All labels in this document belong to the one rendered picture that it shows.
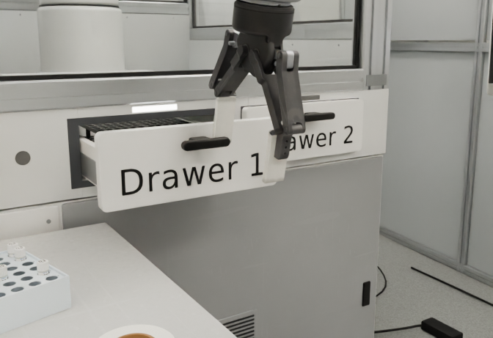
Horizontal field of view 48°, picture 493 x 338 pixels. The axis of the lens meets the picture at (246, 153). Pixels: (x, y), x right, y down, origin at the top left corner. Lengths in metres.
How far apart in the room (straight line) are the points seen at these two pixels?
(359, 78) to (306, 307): 0.50
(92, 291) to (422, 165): 2.33
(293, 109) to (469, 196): 2.06
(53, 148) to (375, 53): 0.69
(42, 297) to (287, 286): 0.66
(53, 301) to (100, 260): 0.15
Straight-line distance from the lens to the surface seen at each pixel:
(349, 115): 1.16
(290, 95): 0.65
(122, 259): 0.77
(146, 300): 0.65
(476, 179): 2.64
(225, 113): 0.79
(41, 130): 0.89
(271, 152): 0.68
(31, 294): 0.63
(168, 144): 0.79
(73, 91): 0.89
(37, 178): 0.90
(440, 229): 2.83
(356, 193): 1.24
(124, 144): 0.77
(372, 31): 1.21
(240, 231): 1.07
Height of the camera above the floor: 1.05
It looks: 12 degrees down
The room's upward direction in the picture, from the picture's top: straight up
